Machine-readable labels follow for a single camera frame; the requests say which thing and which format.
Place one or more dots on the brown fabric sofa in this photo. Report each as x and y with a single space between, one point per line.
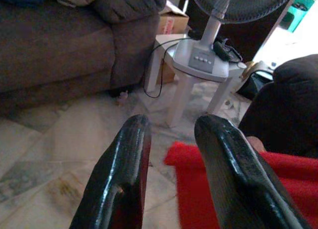
49 52

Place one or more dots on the plain cardboard box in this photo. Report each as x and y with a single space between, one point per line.
169 73

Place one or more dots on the cardboard box with red print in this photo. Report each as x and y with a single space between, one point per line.
174 22

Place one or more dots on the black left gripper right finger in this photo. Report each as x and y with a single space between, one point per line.
231 172

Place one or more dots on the black bag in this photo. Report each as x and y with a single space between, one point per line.
253 85

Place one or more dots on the dark brown armchair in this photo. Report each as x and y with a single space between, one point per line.
285 109

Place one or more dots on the green plastic stool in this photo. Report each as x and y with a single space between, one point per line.
298 13

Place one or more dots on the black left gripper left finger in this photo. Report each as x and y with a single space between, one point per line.
119 174

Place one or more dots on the white side table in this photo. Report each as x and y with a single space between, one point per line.
182 97

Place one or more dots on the grey standing fan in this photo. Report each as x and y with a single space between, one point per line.
201 61

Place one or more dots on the red pillow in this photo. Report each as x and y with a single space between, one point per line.
193 189

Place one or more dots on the small white round cap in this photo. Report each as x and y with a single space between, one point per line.
241 65

